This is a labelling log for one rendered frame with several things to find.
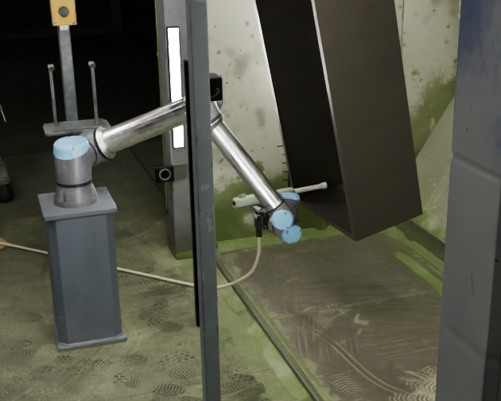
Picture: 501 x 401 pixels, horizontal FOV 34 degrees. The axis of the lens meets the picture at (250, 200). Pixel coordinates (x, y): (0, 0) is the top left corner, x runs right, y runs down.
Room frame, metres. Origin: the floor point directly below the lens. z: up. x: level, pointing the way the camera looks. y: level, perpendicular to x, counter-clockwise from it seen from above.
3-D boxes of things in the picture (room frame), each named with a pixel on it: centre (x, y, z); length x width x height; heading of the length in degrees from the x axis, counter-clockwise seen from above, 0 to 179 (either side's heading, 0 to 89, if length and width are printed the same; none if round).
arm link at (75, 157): (3.42, 0.76, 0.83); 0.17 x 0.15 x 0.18; 168
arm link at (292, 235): (3.40, -0.16, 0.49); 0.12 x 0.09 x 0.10; 25
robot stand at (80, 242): (3.41, 0.76, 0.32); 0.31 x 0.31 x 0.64; 18
